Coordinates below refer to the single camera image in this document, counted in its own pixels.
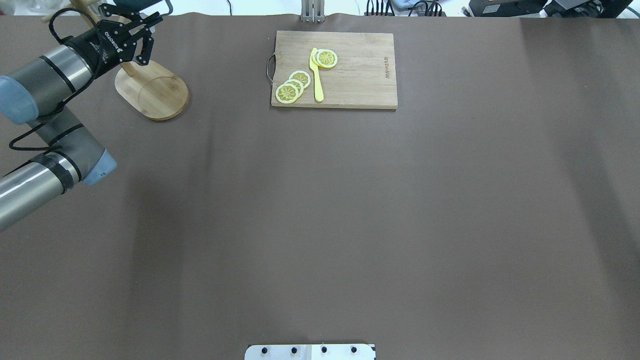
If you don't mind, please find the wooden mug tree rack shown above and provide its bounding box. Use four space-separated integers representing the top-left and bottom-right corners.
41 0 190 121

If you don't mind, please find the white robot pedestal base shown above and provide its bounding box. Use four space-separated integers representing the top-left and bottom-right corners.
244 343 378 360

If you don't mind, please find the aluminium frame post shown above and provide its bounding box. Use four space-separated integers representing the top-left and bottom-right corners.
301 0 326 24

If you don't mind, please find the yellow plastic toy knife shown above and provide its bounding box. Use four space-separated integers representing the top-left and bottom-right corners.
308 56 325 103

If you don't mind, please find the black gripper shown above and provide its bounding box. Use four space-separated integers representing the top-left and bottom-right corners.
75 2 163 78

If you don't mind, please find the bamboo cutting board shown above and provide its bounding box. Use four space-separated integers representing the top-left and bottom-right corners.
270 30 399 110

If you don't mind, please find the lemon slice toy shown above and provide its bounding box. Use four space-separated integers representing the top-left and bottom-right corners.
314 48 338 69
274 83 298 104
284 79 305 97
310 47 320 68
288 70 311 89

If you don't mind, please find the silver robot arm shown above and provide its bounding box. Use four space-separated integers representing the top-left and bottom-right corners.
0 19 153 231

